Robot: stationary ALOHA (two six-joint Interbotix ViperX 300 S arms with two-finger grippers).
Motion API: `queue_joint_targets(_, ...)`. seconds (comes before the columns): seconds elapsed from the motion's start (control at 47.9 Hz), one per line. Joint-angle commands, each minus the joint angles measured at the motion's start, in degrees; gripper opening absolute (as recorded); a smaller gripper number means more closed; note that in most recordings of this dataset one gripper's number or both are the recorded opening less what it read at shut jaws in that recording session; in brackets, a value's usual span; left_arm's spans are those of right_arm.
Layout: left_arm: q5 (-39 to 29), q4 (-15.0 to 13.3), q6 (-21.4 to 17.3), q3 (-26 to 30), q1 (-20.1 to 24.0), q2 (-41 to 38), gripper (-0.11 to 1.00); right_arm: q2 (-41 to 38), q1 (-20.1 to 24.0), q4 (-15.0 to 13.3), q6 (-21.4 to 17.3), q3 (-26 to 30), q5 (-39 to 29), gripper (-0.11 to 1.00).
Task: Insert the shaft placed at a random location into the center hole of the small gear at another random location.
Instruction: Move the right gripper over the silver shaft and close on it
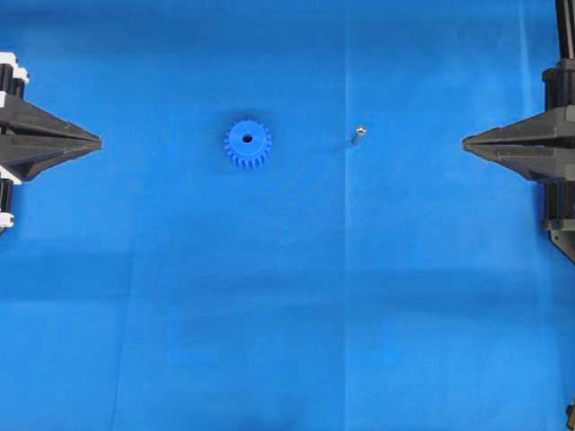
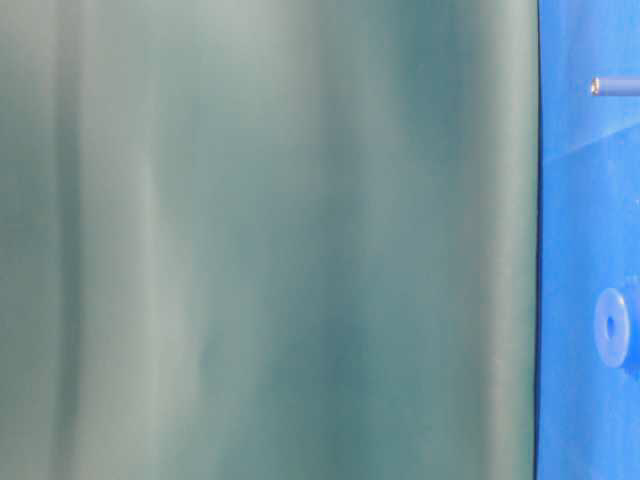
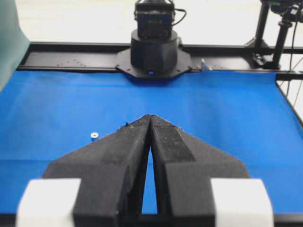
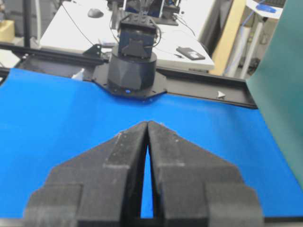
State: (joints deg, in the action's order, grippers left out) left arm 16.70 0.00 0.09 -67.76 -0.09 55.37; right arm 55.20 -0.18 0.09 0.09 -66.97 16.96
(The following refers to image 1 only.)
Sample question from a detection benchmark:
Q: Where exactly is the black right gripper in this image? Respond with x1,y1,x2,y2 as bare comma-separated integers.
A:
461,60,575,264

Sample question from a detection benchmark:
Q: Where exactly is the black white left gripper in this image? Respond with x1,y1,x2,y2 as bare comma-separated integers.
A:
0,51,103,236

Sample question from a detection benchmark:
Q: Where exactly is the small metal shaft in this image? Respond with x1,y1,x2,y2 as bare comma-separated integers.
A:
350,126,367,147

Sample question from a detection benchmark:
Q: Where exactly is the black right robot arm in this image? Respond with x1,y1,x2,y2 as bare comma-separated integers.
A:
463,1,574,260

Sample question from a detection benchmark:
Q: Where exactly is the small blue plastic gear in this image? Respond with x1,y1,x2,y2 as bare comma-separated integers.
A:
224,119,272,170

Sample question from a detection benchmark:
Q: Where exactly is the blue table mat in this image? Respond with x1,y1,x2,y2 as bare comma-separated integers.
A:
1,1,574,430

